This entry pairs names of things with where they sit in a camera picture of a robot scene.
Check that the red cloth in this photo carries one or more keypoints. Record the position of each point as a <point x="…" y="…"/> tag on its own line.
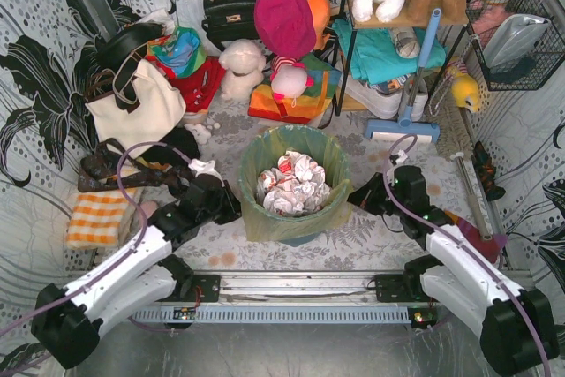
<point x="199" y="89"/>

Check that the teal trash bin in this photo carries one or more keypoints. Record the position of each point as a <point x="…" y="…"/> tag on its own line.
<point x="296" y="242"/>

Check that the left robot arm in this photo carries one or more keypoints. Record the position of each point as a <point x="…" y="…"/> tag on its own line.
<point x="71" y="321"/>

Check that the colourful printed bag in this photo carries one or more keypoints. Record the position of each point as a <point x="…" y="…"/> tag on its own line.
<point x="178" y="55"/>

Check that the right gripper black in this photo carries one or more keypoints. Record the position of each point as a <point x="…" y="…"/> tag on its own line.
<point x="368" y="197"/>

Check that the crumpled paper trash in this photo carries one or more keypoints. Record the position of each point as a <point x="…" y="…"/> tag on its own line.
<point x="296" y="186"/>

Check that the cream canvas tote bag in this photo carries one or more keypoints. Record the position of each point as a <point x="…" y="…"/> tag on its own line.
<point x="158" y="110"/>

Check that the white sneakers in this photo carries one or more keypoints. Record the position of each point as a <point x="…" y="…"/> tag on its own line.
<point x="387" y="106"/>

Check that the teal folded towel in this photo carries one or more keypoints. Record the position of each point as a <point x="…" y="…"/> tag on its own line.
<point x="375" y="59"/>

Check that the rainbow striped bag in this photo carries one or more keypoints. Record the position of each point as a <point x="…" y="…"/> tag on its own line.
<point x="318" y="95"/>

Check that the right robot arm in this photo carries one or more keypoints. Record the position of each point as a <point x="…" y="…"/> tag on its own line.
<point x="514" y="326"/>

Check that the blue floor mop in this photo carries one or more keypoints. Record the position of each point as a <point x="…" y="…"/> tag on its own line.
<point x="388" y="130"/>

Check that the magenta cloth bag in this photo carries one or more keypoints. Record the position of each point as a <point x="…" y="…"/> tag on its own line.
<point x="285" y="27"/>

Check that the pink plush limb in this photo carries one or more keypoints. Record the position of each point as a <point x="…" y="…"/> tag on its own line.
<point x="148" y="208"/>

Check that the yellow trash bag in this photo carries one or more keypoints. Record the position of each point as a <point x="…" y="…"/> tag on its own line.
<point x="263" y="154"/>

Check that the purple orange sock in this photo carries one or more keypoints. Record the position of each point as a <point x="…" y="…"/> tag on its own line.
<point x="491" y="249"/>

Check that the black leather handbag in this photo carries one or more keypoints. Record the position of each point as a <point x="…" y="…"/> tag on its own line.
<point x="229" y="20"/>

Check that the yellow plush duck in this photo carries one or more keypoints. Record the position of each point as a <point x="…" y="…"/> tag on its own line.
<point x="464" y="88"/>

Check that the grey patterned shoe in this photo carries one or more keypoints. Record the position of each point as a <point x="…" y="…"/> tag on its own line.
<point x="405" y="42"/>

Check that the orange checkered cloth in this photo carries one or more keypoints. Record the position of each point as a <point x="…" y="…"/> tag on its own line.
<point x="99" y="220"/>

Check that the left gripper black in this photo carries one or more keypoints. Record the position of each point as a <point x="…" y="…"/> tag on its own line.
<point x="225" y="202"/>

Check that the cream plush lamb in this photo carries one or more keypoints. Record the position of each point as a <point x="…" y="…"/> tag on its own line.
<point x="244" y="63"/>

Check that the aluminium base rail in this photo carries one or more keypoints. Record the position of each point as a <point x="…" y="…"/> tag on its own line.
<point x="269" y="287"/>

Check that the orange plush toy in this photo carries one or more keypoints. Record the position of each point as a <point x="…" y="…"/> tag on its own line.
<point x="320" y="10"/>

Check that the white pink plush toy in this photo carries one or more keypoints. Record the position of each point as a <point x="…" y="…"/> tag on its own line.
<point x="289" y="78"/>

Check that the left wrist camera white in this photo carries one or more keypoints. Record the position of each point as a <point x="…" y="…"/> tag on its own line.
<point x="199" y="167"/>

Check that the silver foil pouch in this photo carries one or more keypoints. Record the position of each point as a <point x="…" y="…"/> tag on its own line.
<point x="514" y="38"/>

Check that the black wire basket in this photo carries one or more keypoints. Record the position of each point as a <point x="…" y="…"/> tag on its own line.
<point x="530" y="72"/>

